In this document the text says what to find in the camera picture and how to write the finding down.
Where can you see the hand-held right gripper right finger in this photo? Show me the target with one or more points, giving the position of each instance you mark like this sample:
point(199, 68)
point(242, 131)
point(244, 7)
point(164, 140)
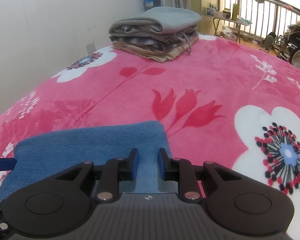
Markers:
point(161, 165)

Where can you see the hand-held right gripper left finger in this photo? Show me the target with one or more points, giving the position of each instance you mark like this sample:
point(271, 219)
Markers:
point(134, 165)

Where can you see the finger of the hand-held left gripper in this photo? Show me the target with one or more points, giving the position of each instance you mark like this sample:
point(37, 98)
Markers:
point(2, 164)

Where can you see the blue jeans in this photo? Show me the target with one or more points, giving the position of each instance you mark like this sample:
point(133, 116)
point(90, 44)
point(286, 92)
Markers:
point(90, 140)

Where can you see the stack of folded clothes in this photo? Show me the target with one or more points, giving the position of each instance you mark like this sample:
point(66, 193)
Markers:
point(145, 36)
point(140, 44)

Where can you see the pink floral blanket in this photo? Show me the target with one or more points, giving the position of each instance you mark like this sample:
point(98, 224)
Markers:
point(202, 85)

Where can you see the tan folded pants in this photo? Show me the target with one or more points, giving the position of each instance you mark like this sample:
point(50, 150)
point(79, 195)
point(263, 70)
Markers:
point(162, 56)

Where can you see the folding table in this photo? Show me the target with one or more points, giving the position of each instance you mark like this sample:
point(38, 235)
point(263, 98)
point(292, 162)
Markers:
point(227, 21)

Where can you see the small blue box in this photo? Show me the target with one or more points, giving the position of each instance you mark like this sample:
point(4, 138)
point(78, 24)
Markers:
point(210, 11)

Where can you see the blue water jug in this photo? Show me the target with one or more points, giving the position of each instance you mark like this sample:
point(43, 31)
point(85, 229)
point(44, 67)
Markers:
point(151, 1)

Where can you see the green bottle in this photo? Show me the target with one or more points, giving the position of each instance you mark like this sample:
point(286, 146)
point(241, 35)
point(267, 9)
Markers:
point(234, 11)

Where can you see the black wheelchair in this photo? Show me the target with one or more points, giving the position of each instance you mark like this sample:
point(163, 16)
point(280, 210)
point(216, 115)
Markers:
point(292, 42)

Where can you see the balcony railing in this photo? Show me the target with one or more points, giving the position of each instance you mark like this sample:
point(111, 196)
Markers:
point(265, 12)

